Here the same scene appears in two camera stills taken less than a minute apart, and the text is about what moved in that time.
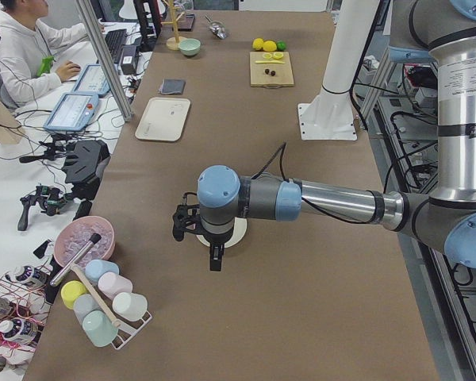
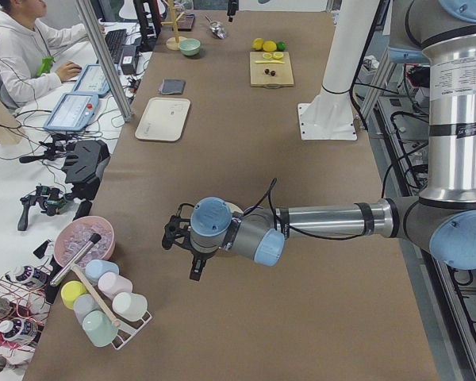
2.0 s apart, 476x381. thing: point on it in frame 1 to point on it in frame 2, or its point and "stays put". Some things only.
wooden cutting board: [283, 75] stays put
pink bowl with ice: [71, 238] stays put
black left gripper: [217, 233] to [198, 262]
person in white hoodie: [25, 40] stays put
